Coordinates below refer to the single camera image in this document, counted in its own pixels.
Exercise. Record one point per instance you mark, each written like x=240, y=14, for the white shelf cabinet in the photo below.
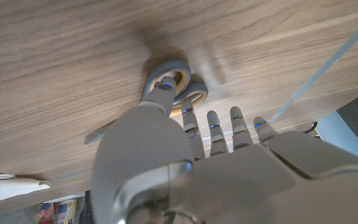
x=340, y=140

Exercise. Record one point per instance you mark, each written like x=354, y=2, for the white labelled canister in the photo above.
x=66, y=211

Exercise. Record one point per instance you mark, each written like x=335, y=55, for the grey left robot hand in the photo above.
x=228, y=186

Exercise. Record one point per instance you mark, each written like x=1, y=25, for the beige folded cloth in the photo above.
x=8, y=188

